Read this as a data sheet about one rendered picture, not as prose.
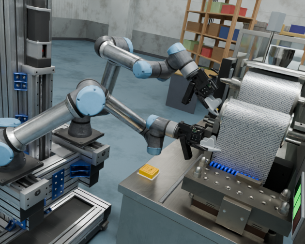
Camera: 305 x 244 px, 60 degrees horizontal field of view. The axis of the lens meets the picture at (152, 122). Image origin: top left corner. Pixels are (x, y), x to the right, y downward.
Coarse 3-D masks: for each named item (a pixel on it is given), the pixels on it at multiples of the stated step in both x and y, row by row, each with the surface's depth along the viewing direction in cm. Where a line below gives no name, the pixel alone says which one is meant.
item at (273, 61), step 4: (268, 56) 163; (268, 60) 164; (272, 60) 160; (276, 60) 158; (280, 60) 156; (284, 60) 156; (288, 60) 156; (272, 64) 161; (276, 64) 159; (280, 64) 158; (284, 64) 158; (288, 64) 159
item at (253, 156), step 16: (224, 128) 110; (224, 144) 112; (240, 144) 108; (256, 144) 105; (272, 144) 102; (224, 160) 113; (240, 160) 110; (256, 160) 107; (272, 160) 104; (256, 176) 108
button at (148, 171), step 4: (140, 168) 122; (144, 168) 122; (148, 168) 122; (152, 168) 123; (156, 168) 124; (140, 172) 121; (144, 172) 120; (148, 172) 119; (152, 172) 120; (156, 172) 122; (148, 176) 119; (152, 176) 119
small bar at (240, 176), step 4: (236, 176) 106; (240, 176) 105; (244, 176) 106; (240, 180) 106; (244, 180) 105; (248, 180) 104; (252, 180) 104; (256, 180) 105; (252, 184) 104; (256, 184) 103
